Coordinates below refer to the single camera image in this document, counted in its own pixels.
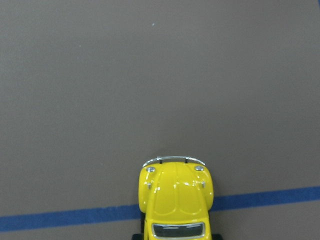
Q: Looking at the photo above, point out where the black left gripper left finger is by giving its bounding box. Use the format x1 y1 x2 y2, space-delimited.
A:
131 233 143 240

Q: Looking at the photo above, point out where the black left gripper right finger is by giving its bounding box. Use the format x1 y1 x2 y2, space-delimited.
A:
211 233 223 240

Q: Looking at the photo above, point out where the yellow beetle toy car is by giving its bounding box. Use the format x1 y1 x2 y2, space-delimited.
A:
138 156 214 240

